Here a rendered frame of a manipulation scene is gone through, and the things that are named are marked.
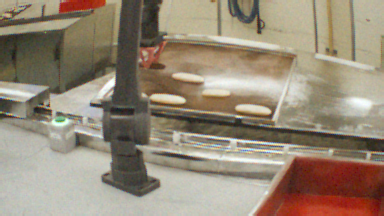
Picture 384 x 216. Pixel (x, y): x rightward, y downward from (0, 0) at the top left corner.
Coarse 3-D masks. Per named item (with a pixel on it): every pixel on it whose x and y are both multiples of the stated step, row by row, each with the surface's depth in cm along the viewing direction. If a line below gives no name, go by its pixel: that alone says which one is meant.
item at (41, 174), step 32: (0, 128) 135; (0, 160) 110; (32, 160) 114; (64, 160) 117; (96, 160) 119; (0, 192) 92; (32, 192) 96; (64, 192) 99; (96, 192) 102; (160, 192) 106; (192, 192) 106; (224, 192) 106; (256, 192) 105
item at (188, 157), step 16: (0, 112) 140; (32, 128) 134; (80, 128) 129; (96, 128) 129; (80, 144) 127; (96, 144) 125; (160, 144) 121; (176, 144) 122; (144, 160) 121; (160, 160) 119; (176, 160) 117; (192, 160) 116; (208, 160) 115; (224, 160) 113; (240, 160) 113; (256, 160) 112; (272, 160) 112; (240, 176) 114; (256, 176) 112; (272, 176) 110
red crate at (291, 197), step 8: (288, 200) 98; (296, 200) 98; (304, 200) 97; (312, 200) 97; (320, 200) 96; (328, 200) 95; (336, 200) 95; (344, 200) 94; (352, 200) 93; (360, 200) 92; (368, 200) 91; (376, 200) 91; (280, 208) 95; (288, 208) 95; (296, 208) 94; (304, 208) 93; (312, 208) 93; (320, 208) 92; (328, 208) 91; (336, 208) 91; (344, 208) 90; (352, 208) 89; (360, 208) 88; (368, 208) 88; (376, 208) 87
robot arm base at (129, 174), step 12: (120, 156) 103; (132, 156) 104; (120, 168) 104; (132, 168) 104; (144, 168) 106; (108, 180) 106; (120, 180) 104; (132, 180) 104; (144, 180) 106; (156, 180) 108; (132, 192) 103; (144, 192) 103
